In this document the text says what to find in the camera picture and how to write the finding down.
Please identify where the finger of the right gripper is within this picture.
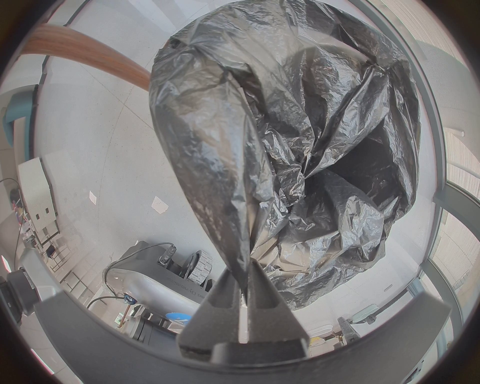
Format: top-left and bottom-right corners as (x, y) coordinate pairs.
(337, 316), (358, 343)

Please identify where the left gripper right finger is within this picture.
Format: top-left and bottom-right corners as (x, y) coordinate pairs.
(245, 260), (311, 362)

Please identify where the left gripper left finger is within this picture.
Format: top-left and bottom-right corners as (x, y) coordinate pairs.
(177, 267), (246, 355)

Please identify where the black plastic bag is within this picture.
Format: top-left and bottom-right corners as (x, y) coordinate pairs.
(148, 0), (423, 310)

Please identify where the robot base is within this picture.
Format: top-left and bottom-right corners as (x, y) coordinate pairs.
(103, 240), (216, 342)

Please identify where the wooden chair white cushion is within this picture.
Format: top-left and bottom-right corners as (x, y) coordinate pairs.
(20, 23), (152, 93)

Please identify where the black cable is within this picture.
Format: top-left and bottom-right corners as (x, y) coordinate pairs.
(103, 242), (178, 286)

